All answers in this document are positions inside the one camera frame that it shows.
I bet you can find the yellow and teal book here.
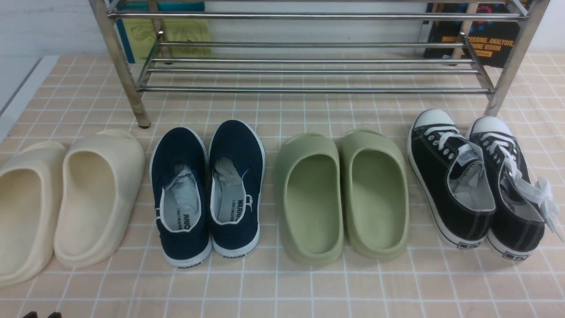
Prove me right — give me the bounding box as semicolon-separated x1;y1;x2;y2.
116;0;211;64

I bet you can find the navy slip-on shoe, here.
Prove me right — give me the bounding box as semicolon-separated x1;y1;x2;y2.
209;120;266;258
149;127;212;269

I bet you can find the navy slip-on shoe, right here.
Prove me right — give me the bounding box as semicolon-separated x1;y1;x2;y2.
209;120;266;258

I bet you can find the black canvas sneaker, left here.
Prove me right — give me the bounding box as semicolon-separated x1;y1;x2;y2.
407;109;496;250

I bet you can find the cream slipper, right one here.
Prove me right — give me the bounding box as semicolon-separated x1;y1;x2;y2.
54;129;146;268

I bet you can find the metal shoe rack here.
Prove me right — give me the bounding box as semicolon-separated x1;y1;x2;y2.
89;0;550;129

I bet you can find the black canvas sneaker, right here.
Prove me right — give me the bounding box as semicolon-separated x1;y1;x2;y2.
467;116;564;261

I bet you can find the black canvas sneaker, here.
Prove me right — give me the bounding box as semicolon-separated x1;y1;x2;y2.
467;116;564;261
407;109;496;250

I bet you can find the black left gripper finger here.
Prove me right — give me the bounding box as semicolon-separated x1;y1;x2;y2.
23;311;38;318

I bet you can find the green slipper, left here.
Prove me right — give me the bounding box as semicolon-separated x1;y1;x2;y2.
274;132;345;267

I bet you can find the cream slipper, far left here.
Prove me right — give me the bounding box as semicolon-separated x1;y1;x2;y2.
0;141;68;287

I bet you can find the pink tiled mat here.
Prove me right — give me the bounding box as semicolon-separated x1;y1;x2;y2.
1;56;564;318

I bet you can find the green slipper, right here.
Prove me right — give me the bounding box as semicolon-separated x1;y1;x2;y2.
340;129;409;261

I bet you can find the navy slip-on shoe, left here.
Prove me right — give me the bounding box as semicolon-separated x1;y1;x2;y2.
149;127;212;269

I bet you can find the green slipper, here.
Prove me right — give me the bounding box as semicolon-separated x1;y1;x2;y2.
340;129;409;261
274;132;345;267

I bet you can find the black image processing book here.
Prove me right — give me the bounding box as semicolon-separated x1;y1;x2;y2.
421;3;520;68

